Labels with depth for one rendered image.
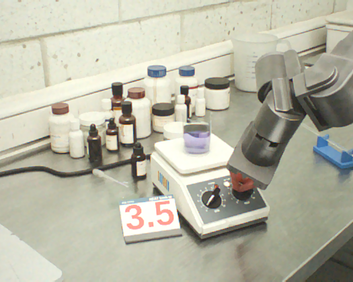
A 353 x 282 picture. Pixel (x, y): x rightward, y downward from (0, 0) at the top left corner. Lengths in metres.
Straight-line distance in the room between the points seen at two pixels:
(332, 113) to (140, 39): 0.75
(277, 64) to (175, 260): 0.32
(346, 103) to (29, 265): 0.48
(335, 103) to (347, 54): 0.06
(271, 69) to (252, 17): 0.98
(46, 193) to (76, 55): 0.38
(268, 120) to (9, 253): 0.42
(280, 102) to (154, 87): 0.58
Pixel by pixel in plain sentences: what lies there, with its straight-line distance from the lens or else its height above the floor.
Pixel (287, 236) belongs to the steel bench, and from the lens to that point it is 0.80.
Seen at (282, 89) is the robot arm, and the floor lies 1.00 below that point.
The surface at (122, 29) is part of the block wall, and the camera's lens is 1.26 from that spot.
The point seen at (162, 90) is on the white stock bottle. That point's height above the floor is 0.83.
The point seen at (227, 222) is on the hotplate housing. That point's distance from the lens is 0.78.
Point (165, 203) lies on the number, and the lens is 0.80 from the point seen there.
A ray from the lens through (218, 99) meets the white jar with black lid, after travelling 1.28.
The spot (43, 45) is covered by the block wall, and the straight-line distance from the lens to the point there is 1.14.
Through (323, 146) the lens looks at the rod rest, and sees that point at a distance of 1.10.
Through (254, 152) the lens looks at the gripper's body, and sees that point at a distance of 0.70.
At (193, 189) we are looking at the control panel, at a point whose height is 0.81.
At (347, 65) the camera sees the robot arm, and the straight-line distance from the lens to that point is 0.64.
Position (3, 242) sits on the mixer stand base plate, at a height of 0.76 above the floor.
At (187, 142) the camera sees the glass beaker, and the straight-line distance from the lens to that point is 0.82.
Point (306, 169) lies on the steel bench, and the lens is 1.01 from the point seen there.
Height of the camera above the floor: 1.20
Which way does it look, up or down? 24 degrees down
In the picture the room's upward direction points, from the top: straight up
